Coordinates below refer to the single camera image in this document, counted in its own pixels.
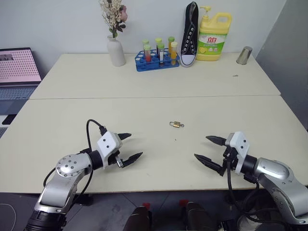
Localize green-capped tube white label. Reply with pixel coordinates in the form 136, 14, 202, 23
157, 43, 166, 67

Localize white round base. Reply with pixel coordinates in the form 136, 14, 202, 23
237, 213, 268, 231

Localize yellow detergent pump bottle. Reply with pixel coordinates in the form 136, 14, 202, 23
195, 6, 232, 62

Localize white ceramic vase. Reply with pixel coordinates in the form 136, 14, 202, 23
107, 35, 127, 67

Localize yellow-capped tube orange liquid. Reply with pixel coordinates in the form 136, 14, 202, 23
170, 41, 179, 66

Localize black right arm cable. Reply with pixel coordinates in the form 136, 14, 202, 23
225, 154, 282, 223

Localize grey open laptop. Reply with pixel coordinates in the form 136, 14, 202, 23
0, 47, 42, 116

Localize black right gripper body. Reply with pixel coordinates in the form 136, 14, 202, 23
217, 145, 239, 178

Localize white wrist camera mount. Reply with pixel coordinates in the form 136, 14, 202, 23
225, 131, 250, 175
96, 131, 123, 168

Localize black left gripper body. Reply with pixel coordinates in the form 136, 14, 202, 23
107, 148, 124, 169

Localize green-capped tube orange liquid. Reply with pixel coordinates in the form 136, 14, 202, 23
167, 36, 175, 55

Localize silver metal cup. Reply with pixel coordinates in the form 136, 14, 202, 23
236, 46, 253, 65

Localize blue test tube rack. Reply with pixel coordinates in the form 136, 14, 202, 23
134, 49, 180, 72

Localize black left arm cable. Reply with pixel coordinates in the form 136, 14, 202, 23
42, 119, 108, 200

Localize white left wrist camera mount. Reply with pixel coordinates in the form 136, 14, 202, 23
96, 131, 123, 168

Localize dark rounded shape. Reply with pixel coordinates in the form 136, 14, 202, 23
123, 205, 153, 231
184, 202, 218, 231

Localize green-capped tube dark liquid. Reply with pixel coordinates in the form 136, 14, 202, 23
154, 37, 163, 55

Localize dried flower bouquet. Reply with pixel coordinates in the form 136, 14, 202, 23
99, 0, 128, 39

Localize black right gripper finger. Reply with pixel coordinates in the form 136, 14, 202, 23
205, 135, 227, 147
193, 154, 224, 172

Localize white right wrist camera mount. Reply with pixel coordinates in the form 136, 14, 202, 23
225, 131, 250, 175

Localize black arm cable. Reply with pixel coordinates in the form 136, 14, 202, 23
42, 119, 108, 200
225, 154, 282, 223

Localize black canvas sneaker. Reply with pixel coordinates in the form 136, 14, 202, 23
180, 1, 200, 68

